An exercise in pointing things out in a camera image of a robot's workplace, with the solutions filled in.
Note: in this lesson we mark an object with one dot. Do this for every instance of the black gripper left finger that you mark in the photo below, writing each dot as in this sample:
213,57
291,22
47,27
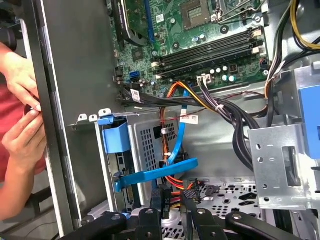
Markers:
150,225

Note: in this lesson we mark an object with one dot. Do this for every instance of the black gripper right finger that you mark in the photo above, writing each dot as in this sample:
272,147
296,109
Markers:
205,225

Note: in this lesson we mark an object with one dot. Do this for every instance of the hard disk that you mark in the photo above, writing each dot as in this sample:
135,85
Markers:
116,136

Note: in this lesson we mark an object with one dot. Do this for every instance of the metal disk bay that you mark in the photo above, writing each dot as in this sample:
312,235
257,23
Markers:
132,145

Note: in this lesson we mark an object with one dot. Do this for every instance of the person's right hand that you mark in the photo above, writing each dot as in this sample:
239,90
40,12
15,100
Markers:
25,145

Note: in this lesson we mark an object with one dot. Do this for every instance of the person's left hand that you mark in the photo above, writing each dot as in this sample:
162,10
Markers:
17,75

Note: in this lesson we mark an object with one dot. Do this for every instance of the metal optical drive cage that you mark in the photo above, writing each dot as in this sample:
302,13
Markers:
270,150

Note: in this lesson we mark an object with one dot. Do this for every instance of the blue plastic drive latch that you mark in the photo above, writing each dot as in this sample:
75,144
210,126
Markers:
311,120

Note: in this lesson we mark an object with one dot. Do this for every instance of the blue SATA port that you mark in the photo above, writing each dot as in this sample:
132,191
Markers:
133,75

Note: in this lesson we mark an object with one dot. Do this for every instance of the RAM slot white clips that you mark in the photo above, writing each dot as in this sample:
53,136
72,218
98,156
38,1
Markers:
205,49
205,62

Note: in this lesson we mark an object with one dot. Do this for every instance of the black PC case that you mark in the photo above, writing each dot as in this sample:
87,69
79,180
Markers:
82,75

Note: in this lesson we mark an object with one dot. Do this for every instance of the RAM slot black clips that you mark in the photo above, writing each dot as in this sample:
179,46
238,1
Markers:
205,44
205,57

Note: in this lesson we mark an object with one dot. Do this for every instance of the person's red shirt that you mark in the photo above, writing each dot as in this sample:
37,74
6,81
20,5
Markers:
5,120

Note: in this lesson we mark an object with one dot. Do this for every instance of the green motherboard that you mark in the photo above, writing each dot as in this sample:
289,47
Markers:
172,32

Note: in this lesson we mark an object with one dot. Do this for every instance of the black graphics card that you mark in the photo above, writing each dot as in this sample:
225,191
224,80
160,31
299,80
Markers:
125,22

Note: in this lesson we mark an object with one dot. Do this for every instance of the blue expansion slot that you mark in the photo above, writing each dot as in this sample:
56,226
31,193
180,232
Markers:
150,20

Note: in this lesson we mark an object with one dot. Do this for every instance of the CPU socket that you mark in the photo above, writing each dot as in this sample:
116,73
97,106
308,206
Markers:
196,15

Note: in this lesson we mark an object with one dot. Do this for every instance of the metal locking lever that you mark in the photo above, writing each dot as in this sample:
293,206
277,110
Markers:
240,15

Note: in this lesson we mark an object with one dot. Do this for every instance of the metal socket cover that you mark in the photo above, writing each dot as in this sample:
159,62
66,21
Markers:
257,18

